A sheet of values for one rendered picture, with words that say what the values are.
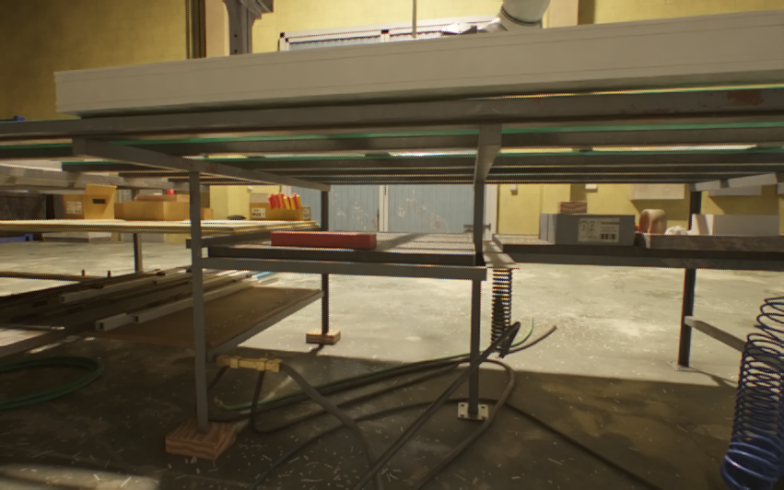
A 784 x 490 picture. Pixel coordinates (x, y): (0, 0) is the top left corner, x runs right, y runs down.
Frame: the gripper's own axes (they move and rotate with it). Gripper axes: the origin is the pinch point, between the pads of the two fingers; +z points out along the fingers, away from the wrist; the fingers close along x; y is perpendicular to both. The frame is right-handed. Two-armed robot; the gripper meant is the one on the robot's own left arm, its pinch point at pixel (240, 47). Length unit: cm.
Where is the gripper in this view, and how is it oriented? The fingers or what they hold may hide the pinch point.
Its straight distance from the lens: 75.3
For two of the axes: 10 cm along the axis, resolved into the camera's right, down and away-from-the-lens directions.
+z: -0.1, 10.0, 0.8
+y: -9.8, -0.3, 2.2
